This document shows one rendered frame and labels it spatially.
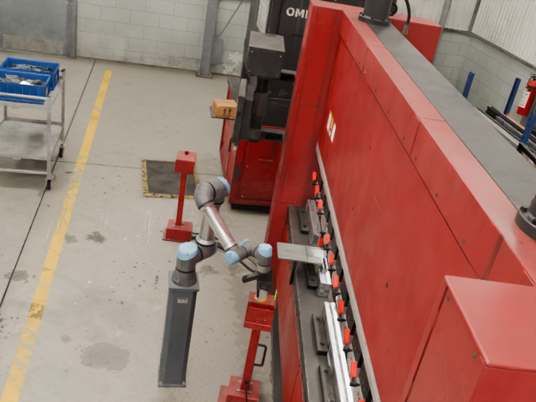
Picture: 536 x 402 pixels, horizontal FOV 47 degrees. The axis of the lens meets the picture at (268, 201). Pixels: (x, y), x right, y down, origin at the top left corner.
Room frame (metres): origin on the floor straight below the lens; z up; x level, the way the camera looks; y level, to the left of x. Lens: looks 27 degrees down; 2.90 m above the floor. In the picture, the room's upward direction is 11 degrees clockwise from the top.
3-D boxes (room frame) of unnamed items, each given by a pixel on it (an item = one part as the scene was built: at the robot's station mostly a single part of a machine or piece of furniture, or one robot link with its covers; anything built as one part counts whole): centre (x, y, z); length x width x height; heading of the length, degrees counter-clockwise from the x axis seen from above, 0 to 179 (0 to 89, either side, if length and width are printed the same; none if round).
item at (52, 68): (5.72, 2.52, 0.92); 0.50 x 0.36 x 0.18; 103
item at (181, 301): (3.00, 0.41, 0.39); 0.18 x 0.18 x 0.77; 13
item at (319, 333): (2.58, -0.39, 0.89); 0.30 x 0.05 x 0.03; 6
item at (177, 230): (4.73, 0.75, 0.41); 0.25 x 0.20 x 0.83; 96
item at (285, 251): (3.17, -0.24, 1.00); 0.26 x 0.18 x 0.01; 96
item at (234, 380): (2.90, -0.04, 0.06); 0.25 x 0.20 x 0.12; 90
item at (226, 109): (5.43, 0.55, 1.04); 0.30 x 0.26 x 0.12; 13
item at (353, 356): (2.02, -0.51, 1.26); 0.15 x 0.09 x 0.17; 6
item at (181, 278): (3.00, 0.41, 0.82); 0.15 x 0.15 x 0.10
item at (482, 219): (2.54, -0.45, 2.23); 3.00 x 0.10 x 0.14; 6
